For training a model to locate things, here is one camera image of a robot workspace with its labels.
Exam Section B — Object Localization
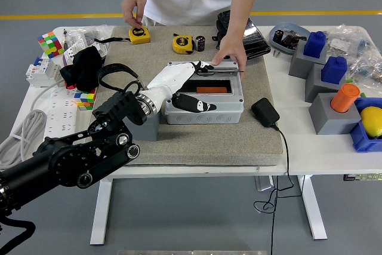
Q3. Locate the black adapter cord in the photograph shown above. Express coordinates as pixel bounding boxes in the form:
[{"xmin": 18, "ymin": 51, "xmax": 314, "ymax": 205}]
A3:
[{"xmin": 253, "ymin": 124, "xmax": 304, "ymax": 255}]

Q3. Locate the clear plastic parts bag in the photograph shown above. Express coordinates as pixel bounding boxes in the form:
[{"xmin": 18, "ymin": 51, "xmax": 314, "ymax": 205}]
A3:
[
  {"xmin": 325, "ymin": 24, "xmax": 374, "ymax": 59},
  {"xmin": 346, "ymin": 47, "xmax": 382, "ymax": 90},
  {"xmin": 67, "ymin": 24, "xmax": 114, "ymax": 59}
]

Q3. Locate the yellow lemon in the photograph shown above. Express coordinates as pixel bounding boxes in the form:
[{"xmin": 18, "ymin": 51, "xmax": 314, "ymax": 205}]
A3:
[{"xmin": 359, "ymin": 106, "xmax": 382, "ymax": 139}]

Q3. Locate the black cloth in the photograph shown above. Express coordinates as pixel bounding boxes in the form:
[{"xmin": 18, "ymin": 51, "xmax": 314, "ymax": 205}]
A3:
[{"xmin": 58, "ymin": 47, "xmax": 104, "ymax": 92}]

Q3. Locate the black plastic bracket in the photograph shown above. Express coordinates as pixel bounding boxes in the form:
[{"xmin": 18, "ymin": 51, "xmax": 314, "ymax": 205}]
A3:
[{"xmin": 212, "ymin": 19, "xmax": 229, "ymax": 50}]

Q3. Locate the large colourful puzzle cube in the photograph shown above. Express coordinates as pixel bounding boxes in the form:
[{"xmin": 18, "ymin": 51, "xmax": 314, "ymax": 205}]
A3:
[{"xmin": 36, "ymin": 30, "xmax": 65, "ymax": 59}]

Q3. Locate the grey-brown mat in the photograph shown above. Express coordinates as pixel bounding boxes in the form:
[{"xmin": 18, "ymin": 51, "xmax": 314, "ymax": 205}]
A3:
[{"xmin": 86, "ymin": 25, "xmax": 284, "ymax": 168}]

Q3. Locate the small colourful puzzle cube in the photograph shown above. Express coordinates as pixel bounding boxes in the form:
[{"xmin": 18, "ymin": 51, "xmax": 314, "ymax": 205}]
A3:
[{"xmin": 73, "ymin": 87, "xmax": 98, "ymax": 111}]

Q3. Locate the orange cylindrical battery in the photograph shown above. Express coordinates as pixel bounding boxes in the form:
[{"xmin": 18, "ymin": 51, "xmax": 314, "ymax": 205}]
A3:
[
  {"xmin": 196, "ymin": 87, "xmax": 228, "ymax": 94},
  {"xmin": 329, "ymin": 83, "xmax": 361, "ymax": 113}
]

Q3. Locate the white table leg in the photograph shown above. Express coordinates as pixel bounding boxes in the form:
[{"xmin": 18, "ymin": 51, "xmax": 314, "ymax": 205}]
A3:
[
  {"xmin": 297, "ymin": 174, "xmax": 328, "ymax": 240},
  {"xmin": 90, "ymin": 178, "xmax": 113, "ymax": 245}
]

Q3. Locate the grey under-table control box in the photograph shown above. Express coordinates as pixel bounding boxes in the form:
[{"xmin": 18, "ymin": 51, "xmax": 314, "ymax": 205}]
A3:
[{"xmin": 254, "ymin": 174, "xmax": 275, "ymax": 192}]

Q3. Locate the white circuit breaker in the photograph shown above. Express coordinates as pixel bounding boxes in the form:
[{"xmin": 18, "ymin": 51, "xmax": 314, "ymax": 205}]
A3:
[{"xmin": 25, "ymin": 57, "xmax": 65, "ymax": 88}]

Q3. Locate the smoky transparent box lid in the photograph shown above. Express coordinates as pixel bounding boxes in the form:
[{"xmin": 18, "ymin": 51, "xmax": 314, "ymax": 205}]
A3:
[{"xmin": 193, "ymin": 65, "xmax": 245, "ymax": 74}]

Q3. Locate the person's left hand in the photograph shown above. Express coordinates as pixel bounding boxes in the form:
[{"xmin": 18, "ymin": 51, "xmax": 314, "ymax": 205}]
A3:
[{"xmin": 211, "ymin": 35, "xmax": 248, "ymax": 81}]

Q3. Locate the blue plastic block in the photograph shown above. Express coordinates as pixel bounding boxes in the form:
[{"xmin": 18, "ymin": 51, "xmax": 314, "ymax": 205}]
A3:
[
  {"xmin": 303, "ymin": 30, "xmax": 326, "ymax": 58},
  {"xmin": 321, "ymin": 56, "xmax": 348, "ymax": 85}
]

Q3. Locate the grey plastic junction box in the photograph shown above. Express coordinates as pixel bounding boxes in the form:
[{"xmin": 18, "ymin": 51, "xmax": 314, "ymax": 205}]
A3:
[{"xmin": 164, "ymin": 60, "xmax": 244, "ymax": 125}]

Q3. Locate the round yellow tape measure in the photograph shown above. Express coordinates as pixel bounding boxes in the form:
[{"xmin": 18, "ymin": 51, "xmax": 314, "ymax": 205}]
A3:
[{"xmin": 172, "ymin": 34, "xmax": 194, "ymax": 55}]

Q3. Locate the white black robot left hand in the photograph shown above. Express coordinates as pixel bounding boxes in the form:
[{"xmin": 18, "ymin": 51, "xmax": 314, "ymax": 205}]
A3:
[{"xmin": 145, "ymin": 60, "xmax": 218, "ymax": 115}]

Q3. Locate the white power strip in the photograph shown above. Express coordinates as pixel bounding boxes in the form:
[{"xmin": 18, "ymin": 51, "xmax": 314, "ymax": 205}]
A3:
[{"xmin": 44, "ymin": 87, "xmax": 80, "ymax": 144}]

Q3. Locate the brown capacitor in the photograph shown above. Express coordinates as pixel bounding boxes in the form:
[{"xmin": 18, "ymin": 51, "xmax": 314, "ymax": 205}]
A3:
[{"xmin": 282, "ymin": 34, "xmax": 297, "ymax": 50}]

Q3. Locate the black cracked glass panel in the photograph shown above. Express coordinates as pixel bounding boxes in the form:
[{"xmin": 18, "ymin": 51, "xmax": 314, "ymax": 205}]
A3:
[{"xmin": 217, "ymin": 10, "xmax": 272, "ymax": 60}]

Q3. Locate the black power adapter plug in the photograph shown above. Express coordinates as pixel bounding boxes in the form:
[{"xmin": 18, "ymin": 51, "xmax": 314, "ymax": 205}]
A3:
[{"xmin": 249, "ymin": 97, "xmax": 281, "ymax": 128}]

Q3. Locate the person's right hand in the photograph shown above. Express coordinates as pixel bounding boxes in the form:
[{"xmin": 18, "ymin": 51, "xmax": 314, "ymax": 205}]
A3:
[{"xmin": 121, "ymin": 0, "xmax": 147, "ymax": 27}]

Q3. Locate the blue-grey oval tray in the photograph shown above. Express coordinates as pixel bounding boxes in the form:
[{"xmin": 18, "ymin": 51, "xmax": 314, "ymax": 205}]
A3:
[{"xmin": 268, "ymin": 21, "xmax": 311, "ymax": 56}]

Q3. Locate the blue plastic bin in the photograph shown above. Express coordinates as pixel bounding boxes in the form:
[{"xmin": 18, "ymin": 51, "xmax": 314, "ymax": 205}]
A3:
[{"xmin": 349, "ymin": 96, "xmax": 382, "ymax": 153}]

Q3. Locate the square yellow tape measure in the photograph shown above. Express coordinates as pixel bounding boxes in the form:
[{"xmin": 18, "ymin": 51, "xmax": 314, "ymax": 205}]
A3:
[{"xmin": 93, "ymin": 26, "xmax": 152, "ymax": 45}]

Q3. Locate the white wall socket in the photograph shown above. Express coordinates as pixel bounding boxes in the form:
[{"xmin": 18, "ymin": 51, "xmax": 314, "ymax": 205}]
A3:
[{"xmin": 62, "ymin": 39, "xmax": 87, "ymax": 66}]

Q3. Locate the grey square holder block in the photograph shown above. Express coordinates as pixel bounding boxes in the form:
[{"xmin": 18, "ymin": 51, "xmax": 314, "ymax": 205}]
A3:
[
  {"xmin": 308, "ymin": 92, "xmax": 362, "ymax": 136},
  {"xmin": 304, "ymin": 63, "xmax": 347, "ymax": 103},
  {"xmin": 288, "ymin": 39, "xmax": 328, "ymax": 79},
  {"xmin": 124, "ymin": 108, "xmax": 162, "ymax": 142}
]

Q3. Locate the table height control panel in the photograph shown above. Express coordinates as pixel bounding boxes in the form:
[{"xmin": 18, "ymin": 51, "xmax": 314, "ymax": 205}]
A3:
[{"xmin": 343, "ymin": 173, "xmax": 382, "ymax": 182}]

